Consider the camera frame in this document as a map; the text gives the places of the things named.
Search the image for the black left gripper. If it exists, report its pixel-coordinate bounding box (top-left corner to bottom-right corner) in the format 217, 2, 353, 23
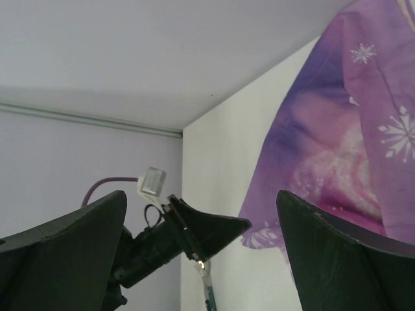
101, 195, 252, 310

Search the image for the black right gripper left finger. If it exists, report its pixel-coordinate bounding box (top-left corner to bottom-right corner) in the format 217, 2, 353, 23
1, 190, 127, 311

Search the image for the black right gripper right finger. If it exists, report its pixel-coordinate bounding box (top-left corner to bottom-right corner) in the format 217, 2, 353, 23
276, 190, 414, 311

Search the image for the fork with green handle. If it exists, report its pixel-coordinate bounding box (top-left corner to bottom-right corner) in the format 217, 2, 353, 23
195, 260, 217, 311

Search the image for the purple Elsa placemat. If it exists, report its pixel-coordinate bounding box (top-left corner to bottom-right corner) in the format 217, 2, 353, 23
240, 1, 414, 249

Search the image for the white camera connector block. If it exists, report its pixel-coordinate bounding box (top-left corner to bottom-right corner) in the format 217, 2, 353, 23
137, 167, 166, 207

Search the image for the aluminium frame rail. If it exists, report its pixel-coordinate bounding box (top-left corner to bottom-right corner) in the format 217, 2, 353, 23
1, 102, 183, 139

